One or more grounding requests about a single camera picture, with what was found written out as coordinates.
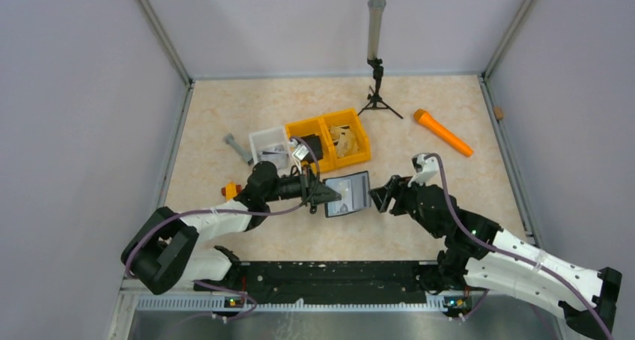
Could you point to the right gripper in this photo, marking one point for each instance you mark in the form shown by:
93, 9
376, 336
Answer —
397, 187

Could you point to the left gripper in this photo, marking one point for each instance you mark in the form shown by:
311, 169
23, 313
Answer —
323, 195

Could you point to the black leather card holder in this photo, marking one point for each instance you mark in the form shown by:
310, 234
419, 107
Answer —
354, 191

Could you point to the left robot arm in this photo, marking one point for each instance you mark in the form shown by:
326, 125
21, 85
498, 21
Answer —
161, 253

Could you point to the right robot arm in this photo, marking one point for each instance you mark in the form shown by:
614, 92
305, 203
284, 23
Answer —
480, 253

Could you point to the yellow bin with black cards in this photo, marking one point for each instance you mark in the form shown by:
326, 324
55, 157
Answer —
313, 132

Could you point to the black cards stack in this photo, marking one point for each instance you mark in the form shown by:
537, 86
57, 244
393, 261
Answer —
314, 143

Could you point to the white card in bin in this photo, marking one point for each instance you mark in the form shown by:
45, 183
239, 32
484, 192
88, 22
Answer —
277, 155

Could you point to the yellow bin with beige cards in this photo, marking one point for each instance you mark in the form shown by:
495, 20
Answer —
351, 118

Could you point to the beige striped cards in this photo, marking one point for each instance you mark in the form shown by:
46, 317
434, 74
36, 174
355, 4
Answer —
344, 140

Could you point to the white plastic bin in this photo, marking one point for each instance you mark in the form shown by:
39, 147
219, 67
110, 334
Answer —
262, 139

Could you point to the yellow toy car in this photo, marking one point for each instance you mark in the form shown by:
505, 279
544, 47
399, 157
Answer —
231, 190

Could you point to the orange toy microphone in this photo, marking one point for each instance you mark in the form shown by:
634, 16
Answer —
426, 120

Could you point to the black mini tripod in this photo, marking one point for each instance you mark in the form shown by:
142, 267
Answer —
375, 100

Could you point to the grey plastic bolt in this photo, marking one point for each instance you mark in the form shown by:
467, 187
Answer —
245, 155

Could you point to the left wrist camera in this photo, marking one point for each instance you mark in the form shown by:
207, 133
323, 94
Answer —
299, 151

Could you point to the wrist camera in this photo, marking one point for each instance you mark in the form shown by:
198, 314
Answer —
425, 166
299, 151

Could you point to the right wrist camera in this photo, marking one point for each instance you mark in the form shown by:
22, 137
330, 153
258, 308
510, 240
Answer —
425, 166

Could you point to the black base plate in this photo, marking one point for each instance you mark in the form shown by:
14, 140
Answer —
337, 282

